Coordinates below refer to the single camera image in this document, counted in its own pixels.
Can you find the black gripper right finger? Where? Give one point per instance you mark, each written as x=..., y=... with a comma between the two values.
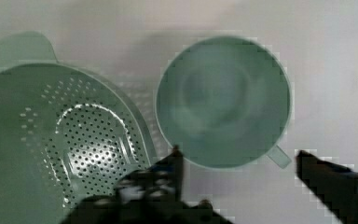
x=335, y=185

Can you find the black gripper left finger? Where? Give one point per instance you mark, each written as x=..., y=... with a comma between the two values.
x=161, y=179

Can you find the green mug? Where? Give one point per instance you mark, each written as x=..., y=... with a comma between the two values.
x=225, y=102

